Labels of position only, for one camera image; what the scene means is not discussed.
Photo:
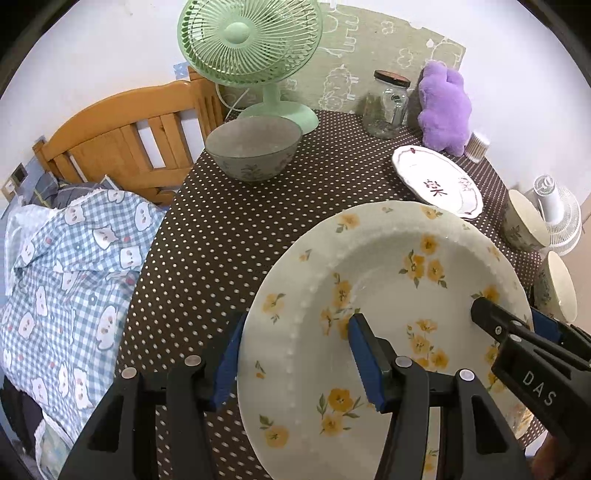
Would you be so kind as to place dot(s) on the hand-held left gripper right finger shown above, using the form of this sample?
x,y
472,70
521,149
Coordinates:
x,y
364,355

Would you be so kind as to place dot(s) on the small cream floral bowl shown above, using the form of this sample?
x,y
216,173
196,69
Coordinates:
x,y
519,226
561,286

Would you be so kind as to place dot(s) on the brown polka dot tablecloth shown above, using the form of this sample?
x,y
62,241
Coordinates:
x,y
221,230

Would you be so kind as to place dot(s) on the dark cloth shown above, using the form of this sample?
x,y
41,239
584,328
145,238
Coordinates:
x,y
18,415

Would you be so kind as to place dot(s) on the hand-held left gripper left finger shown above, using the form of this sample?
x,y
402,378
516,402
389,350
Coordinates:
x,y
226,364

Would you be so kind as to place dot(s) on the purple plush toy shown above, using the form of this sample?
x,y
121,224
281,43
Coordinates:
x,y
443,106

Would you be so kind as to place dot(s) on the white plate with red pattern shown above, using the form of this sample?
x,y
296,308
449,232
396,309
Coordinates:
x,y
429,170

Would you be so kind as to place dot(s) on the yellow floral plate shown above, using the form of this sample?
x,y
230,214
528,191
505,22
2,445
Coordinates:
x,y
392,240

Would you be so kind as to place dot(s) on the wooden bed headboard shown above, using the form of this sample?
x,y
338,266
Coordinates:
x,y
101,147

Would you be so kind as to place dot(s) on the green desk fan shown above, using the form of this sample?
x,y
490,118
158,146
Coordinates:
x,y
240,32

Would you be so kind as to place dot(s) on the large grey speckled bowl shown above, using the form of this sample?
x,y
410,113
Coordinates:
x,y
254,138

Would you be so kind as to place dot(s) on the wall socket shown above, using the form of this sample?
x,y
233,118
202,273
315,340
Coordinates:
x,y
18,173

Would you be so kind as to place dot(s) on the beige cartoon wall sheet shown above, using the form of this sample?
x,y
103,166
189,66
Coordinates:
x,y
369,41

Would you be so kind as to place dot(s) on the white standing fan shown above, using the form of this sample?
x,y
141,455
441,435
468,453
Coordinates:
x,y
561,217

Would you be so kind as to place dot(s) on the glass jar with dark lid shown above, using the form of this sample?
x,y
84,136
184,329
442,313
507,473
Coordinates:
x,y
383,110

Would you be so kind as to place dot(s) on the blue checked printed blanket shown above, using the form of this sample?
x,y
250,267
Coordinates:
x,y
69,277

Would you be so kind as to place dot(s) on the grey plaid pillow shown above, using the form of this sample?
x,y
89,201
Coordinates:
x,y
69,191

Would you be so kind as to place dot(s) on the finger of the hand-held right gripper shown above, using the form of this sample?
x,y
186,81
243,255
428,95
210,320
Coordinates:
x,y
545,325
496,318

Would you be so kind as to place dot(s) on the cotton swab container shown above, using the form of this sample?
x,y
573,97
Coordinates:
x,y
478,147

